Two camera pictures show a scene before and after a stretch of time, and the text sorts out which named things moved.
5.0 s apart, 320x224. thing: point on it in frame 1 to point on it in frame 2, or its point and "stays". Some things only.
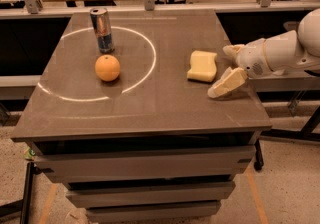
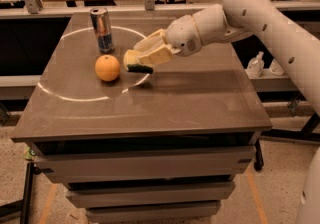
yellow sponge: x=202 y=66 to x=131 y=62
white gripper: x=252 y=58 to x=183 y=37
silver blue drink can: x=102 y=29 stays
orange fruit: x=107 y=67 stays
